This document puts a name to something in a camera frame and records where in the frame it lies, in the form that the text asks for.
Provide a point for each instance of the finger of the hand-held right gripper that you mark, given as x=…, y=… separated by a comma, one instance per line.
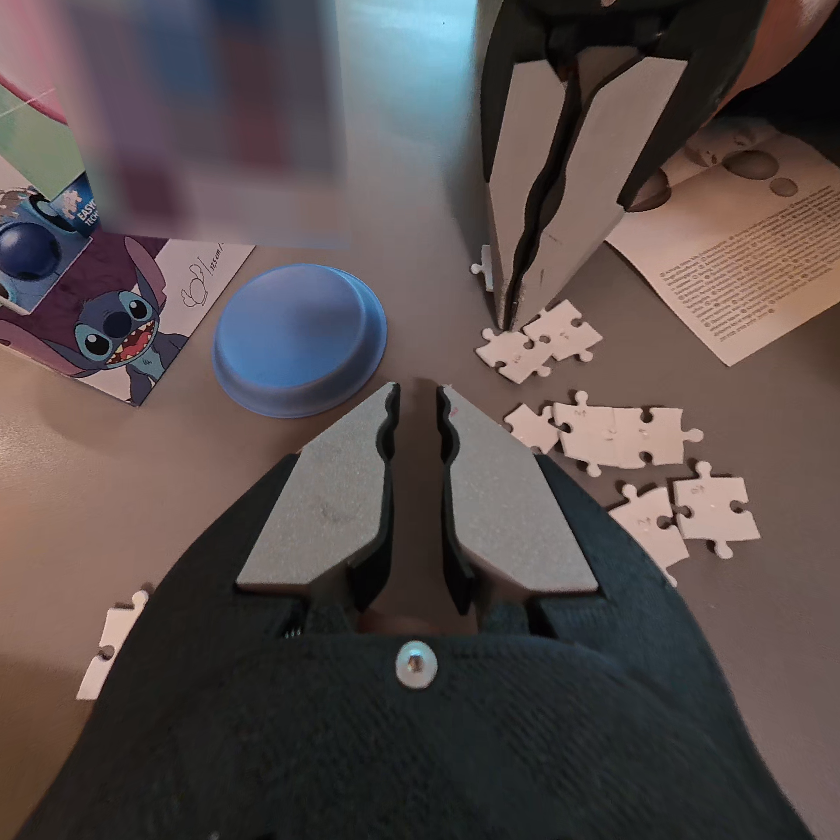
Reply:
x=528, y=131
x=630, y=124

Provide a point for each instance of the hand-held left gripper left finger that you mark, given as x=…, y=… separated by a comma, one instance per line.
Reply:
x=315, y=518

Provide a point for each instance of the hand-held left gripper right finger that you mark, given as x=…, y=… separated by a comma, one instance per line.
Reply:
x=512, y=518

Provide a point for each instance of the single white jigsaw piece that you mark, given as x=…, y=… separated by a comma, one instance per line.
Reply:
x=121, y=623
x=484, y=269
x=95, y=676
x=568, y=331
x=512, y=352

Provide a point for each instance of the white instruction leaflet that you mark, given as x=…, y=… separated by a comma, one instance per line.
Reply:
x=754, y=262

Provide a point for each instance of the scattered white puzzle pieces group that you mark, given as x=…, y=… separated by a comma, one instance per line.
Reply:
x=610, y=433

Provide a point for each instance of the blue round plastic puzzle stand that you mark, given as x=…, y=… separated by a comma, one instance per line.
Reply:
x=295, y=328

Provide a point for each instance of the cartoon printed puzzle box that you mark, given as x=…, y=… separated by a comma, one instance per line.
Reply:
x=98, y=315

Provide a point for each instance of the person's right hand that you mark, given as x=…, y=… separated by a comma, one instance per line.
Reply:
x=778, y=33

